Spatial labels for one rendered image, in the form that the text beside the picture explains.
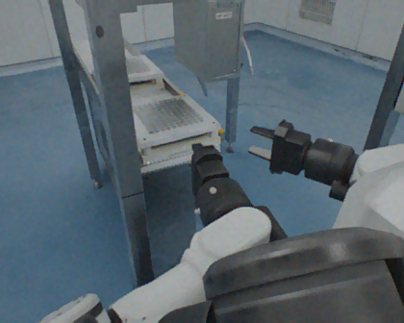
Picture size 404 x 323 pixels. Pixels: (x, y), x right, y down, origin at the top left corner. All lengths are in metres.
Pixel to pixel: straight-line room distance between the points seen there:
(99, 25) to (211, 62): 0.31
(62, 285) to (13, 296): 0.20
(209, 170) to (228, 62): 0.40
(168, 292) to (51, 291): 1.40
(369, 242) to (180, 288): 0.31
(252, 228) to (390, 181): 0.25
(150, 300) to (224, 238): 0.12
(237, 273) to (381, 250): 0.07
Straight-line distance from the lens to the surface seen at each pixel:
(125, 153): 0.85
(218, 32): 0.89
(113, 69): 0.76
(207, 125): 1.00
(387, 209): 0.26
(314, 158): 0.70
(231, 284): 0.16
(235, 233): 0.47
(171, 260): 1.50
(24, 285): 1.89
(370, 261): 0.17
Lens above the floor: 1.39
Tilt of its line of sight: 35 degrees down
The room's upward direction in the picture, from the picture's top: straight up
